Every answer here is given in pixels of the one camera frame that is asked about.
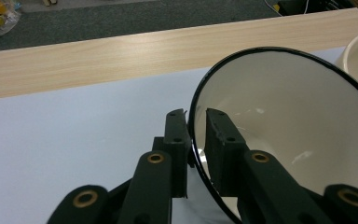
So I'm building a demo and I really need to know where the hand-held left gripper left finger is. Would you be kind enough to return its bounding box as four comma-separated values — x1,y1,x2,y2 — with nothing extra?
162,107,193,199

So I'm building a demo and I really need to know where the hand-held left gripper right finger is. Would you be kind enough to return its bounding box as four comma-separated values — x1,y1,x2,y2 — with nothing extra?
204,107,248,198

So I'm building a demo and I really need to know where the white mug with black rim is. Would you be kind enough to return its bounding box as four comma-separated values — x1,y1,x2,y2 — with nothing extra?
187,46,358,224

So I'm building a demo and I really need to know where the white table mat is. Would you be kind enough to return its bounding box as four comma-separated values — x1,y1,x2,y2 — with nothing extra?
0,46,347,224

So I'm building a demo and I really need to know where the black stand base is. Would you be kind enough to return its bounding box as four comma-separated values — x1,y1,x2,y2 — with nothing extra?
276,0,355,17

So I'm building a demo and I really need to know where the white floor cable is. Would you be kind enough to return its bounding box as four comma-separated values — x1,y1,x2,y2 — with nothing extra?
263,0,310,15

